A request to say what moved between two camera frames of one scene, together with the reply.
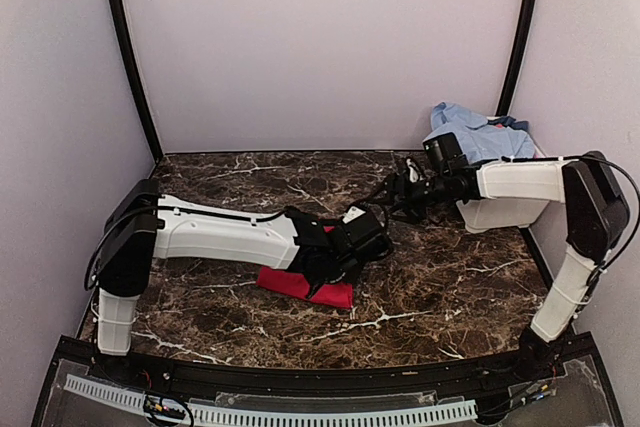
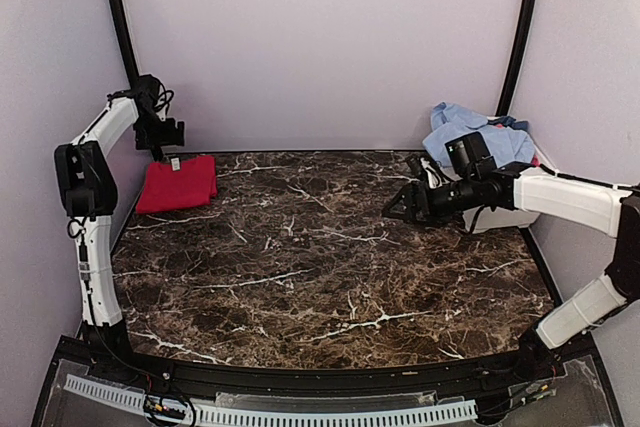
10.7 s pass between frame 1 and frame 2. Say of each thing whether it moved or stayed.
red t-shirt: moved
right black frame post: stayed
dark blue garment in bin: stayed
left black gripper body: moved
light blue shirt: stayed
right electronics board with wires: stayed
